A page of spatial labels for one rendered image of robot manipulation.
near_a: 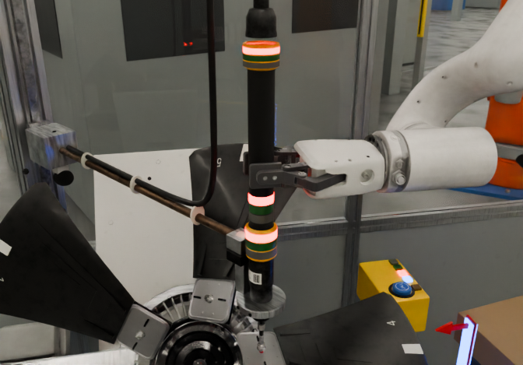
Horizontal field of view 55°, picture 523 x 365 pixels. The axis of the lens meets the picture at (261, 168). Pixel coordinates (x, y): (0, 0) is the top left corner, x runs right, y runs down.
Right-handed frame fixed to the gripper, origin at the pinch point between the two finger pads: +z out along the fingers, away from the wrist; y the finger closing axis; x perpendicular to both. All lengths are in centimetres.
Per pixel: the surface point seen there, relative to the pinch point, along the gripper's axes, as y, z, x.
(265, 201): -1.8, -0.3, -3.7
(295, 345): 0.3, -5.9, -29.4
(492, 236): 70, -94, -57
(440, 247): 70, -75, -60
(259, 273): -1.8, 0.4, -14.5
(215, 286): 6.4, 5.5, -21.7
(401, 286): 25, -37, -39
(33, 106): 55, 39, -5
